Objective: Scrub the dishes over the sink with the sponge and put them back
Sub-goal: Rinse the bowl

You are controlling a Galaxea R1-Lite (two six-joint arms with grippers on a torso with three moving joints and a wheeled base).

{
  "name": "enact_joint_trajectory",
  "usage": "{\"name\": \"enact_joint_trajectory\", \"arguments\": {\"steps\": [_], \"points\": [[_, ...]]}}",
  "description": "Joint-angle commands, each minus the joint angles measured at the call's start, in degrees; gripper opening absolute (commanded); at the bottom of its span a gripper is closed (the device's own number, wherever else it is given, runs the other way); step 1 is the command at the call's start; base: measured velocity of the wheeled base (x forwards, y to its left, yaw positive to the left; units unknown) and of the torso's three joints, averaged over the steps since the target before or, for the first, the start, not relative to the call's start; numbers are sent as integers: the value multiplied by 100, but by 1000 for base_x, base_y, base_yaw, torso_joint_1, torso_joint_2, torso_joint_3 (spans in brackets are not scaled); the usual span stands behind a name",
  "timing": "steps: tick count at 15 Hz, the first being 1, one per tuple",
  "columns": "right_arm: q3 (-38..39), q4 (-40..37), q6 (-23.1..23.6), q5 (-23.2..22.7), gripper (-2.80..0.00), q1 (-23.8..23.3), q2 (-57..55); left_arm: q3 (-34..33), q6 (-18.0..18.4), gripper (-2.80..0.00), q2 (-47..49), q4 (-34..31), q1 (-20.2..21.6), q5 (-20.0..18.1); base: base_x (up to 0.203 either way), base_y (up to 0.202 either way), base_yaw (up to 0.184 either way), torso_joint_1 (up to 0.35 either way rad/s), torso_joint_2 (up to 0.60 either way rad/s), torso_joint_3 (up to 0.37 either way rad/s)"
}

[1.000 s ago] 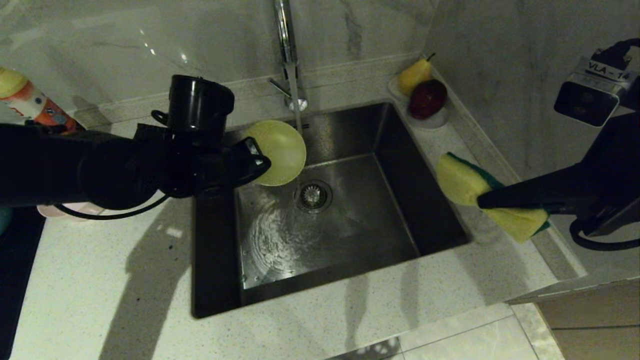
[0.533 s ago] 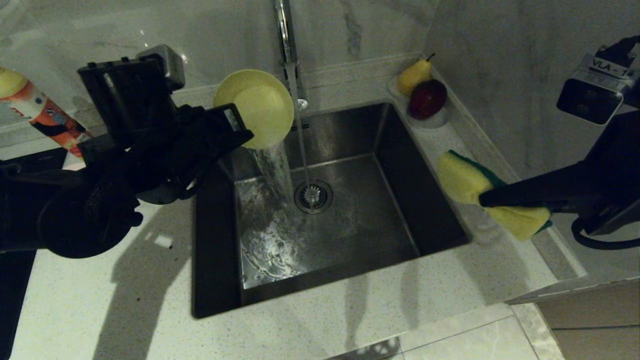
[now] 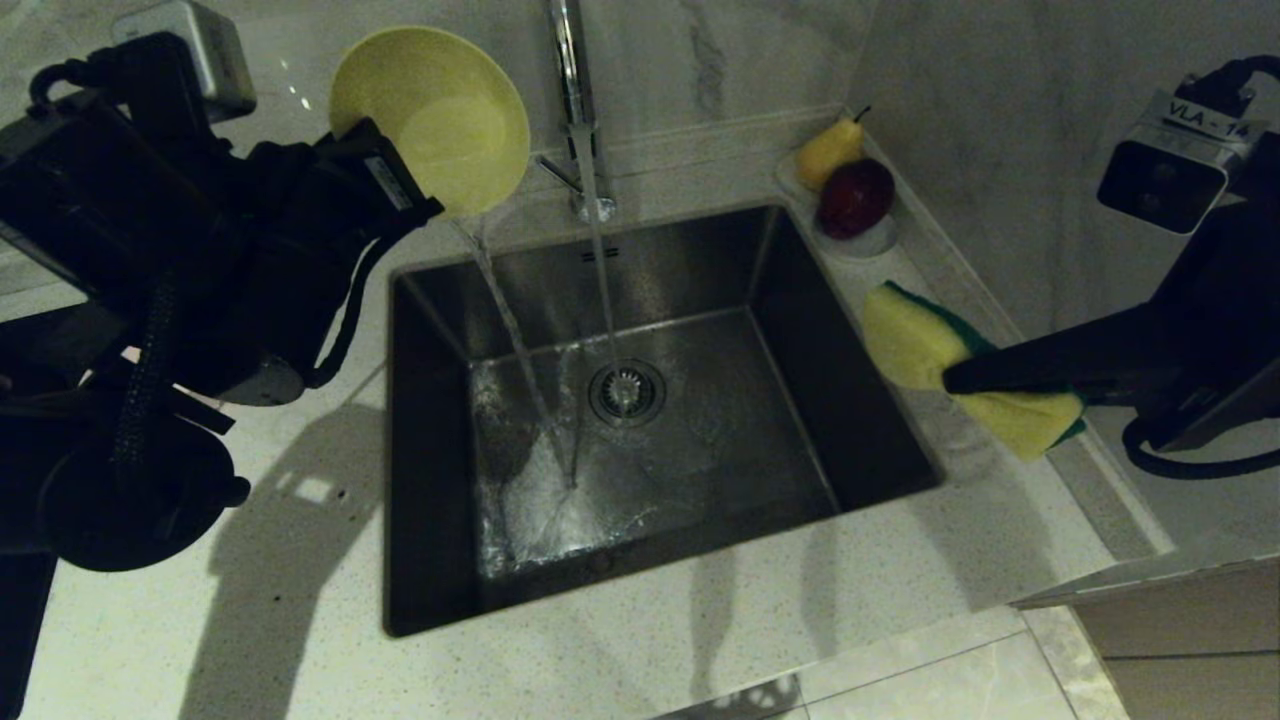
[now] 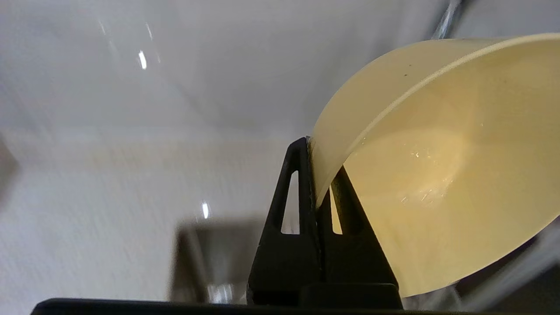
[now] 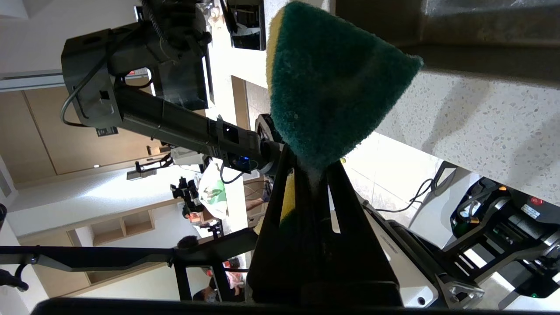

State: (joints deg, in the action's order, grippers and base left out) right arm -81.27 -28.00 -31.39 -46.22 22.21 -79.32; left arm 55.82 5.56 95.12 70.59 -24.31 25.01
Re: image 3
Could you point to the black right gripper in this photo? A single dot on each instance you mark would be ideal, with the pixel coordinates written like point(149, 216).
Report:
point(1225, 320)

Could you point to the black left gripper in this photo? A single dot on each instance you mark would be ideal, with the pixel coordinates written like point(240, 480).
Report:
point(290, 220)

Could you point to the yellow plastic bowl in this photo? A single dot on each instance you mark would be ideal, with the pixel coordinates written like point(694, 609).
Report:
point(450, 120)

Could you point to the green and yellow sponge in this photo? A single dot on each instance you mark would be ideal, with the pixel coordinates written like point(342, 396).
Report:
point(905, 340)

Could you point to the chrome faucet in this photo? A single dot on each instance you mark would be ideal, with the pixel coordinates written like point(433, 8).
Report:
point(572, 80)

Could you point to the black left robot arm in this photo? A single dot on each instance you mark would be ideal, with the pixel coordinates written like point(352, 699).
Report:
point(100, 250)

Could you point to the round metal sink drain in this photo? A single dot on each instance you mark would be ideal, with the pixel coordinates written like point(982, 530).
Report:
point(627, 393)

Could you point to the stainless steel sink basin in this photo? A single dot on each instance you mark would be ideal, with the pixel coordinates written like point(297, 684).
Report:
point(700, 470)

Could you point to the small white fruit dish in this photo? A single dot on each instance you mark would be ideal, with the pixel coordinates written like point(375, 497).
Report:
point(870, 245)

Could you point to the dark red apple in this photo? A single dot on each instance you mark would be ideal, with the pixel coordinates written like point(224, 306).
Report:
point(855, 198)

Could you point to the beige cabinet front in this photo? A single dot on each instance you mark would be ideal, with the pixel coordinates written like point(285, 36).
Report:
point(1190, 650)

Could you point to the yellow pear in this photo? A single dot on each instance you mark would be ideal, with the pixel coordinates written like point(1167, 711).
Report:
point(828, 152)

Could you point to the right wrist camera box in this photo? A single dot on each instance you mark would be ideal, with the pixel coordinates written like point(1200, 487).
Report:
point(1165, 180)

